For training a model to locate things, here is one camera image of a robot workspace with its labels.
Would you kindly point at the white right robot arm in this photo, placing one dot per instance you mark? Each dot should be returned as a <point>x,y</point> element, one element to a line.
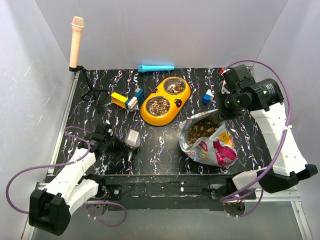
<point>264,100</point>

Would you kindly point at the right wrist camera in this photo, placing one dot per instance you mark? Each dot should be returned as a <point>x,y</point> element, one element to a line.
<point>236,79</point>

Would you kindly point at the blue beige brick stack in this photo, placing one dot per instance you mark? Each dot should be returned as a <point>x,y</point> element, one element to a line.
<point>138,98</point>

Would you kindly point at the cyan flashlight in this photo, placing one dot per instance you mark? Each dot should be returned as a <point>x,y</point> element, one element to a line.
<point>154,68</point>

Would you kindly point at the blue toy brick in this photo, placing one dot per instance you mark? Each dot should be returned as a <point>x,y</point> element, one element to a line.
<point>208,97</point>

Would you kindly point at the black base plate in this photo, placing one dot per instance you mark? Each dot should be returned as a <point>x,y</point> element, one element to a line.
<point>160,192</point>

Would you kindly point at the pink microphone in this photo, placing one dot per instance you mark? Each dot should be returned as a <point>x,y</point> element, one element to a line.
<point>77,26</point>

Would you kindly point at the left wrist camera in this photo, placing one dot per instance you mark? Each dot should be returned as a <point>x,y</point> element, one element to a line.
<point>103,129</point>

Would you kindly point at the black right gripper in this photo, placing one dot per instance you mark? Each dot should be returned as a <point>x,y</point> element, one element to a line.
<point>222,113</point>

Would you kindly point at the aluminium frame rail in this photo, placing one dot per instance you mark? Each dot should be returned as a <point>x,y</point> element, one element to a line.
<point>45,106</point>

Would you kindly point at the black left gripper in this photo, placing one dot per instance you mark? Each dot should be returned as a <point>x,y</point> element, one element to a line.
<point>121,147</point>

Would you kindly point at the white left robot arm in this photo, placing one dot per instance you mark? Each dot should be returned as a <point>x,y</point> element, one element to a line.
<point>51,208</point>

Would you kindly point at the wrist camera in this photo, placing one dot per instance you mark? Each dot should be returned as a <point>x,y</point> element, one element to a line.
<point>236,79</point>
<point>103,129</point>

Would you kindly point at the silver metal scoop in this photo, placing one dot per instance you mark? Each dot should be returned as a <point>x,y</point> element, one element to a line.
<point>132,142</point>

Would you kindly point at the yellow double pet bowl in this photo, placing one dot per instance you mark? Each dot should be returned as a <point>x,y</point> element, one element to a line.
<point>164,103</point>

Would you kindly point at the pink white pet food bag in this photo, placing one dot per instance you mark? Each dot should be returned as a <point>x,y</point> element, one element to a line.
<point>203,137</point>

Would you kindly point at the yellow toy brick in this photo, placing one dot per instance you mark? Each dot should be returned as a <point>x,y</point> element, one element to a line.
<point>119,99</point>

